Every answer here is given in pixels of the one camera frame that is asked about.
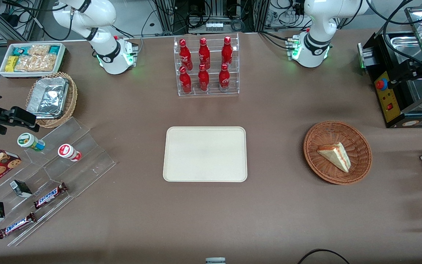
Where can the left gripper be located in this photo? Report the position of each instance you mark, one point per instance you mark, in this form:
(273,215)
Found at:
(418,68)

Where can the triangular sandwich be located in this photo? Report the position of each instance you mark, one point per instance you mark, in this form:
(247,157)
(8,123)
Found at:
(337,157)

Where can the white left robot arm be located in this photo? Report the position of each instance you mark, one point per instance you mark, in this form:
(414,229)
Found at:
(313,51)

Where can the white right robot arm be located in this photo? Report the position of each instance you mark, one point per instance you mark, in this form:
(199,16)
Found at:
(104,55)

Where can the light wicker basket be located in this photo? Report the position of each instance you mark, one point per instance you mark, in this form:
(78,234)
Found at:
(72,99)

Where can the brown round wicker basket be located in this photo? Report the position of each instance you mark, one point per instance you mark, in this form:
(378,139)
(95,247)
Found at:
(317,161)

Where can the cream plastic tray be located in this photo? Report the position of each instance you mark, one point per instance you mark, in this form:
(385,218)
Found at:
(203,154)

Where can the red round knob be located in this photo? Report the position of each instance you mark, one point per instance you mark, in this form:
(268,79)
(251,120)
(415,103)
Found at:
(381,84)

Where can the green lid yogurt cup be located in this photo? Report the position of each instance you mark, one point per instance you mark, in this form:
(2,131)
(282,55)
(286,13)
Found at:
(28,141)

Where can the black food warmer case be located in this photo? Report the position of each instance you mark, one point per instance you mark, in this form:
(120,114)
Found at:
(390,106)

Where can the aluminium foil containers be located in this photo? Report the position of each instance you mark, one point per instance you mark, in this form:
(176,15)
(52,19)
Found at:
(48,98)

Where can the red lid yogurt cup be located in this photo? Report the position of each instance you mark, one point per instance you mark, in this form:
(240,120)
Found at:
(68,151)

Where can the white rectangular snack bin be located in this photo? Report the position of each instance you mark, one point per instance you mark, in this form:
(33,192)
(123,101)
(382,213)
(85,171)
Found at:
(3,71)

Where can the clear cracker bag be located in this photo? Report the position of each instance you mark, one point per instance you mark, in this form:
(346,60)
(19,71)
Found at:
(37,63)
(39,50)

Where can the yellow snack pack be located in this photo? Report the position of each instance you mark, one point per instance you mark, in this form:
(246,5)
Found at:
(11,64)

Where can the clear acrylic stepped display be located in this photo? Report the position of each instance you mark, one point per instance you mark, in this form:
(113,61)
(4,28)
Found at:
(86,161)

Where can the teal snack pack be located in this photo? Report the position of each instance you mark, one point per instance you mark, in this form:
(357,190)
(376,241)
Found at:
(19,50)
(54,49)

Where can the snickers bar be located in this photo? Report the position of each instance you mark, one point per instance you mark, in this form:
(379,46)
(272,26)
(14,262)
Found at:
(17,225)
(50,195)

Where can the red cola bottle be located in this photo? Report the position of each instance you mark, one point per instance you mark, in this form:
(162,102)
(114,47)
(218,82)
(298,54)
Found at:
(185,81)
(185,55)
(204,54)
(224,78)
(227,52)
(203,80)

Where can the clear acrylic bottle rack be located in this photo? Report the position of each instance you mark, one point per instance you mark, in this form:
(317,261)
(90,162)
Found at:
(213,86)

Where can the white power strip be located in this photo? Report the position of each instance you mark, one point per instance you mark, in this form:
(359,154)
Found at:
(214,26)

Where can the grey device at table edge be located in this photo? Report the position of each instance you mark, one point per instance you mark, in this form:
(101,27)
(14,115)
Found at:
(215,261)

